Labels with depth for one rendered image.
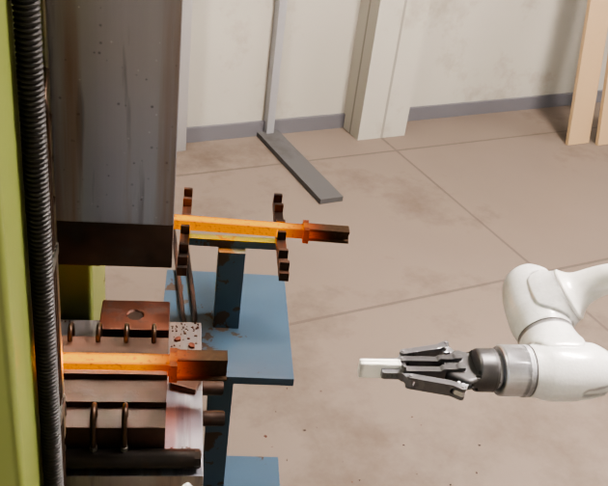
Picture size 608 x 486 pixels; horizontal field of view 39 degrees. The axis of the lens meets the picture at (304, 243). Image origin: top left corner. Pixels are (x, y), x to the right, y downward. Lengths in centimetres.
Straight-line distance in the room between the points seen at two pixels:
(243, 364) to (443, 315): 157
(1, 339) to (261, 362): 116
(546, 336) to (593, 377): 10
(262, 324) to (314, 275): 143
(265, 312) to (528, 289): 71
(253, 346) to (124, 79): 110
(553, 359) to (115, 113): 86
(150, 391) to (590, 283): 79
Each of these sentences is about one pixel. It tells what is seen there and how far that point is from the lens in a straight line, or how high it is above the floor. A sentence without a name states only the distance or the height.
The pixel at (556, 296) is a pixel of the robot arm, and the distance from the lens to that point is 158.
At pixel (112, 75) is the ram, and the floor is 155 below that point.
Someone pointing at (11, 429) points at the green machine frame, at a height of 129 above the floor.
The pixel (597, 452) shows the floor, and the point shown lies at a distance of 299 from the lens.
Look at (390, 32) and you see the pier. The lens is 446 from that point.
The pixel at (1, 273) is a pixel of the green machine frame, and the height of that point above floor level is 148.
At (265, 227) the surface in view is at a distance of 186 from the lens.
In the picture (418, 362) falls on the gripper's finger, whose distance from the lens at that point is 146.
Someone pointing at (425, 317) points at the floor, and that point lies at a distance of 331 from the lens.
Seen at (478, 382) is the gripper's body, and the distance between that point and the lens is 146.
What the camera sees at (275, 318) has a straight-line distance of 204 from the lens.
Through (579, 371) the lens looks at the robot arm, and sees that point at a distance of 151.
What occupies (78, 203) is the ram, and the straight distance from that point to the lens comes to 103.
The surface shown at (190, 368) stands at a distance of 140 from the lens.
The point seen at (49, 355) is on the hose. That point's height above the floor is 131.
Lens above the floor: 191
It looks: 32 degrees down
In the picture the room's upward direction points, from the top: 8 degrees clockwise
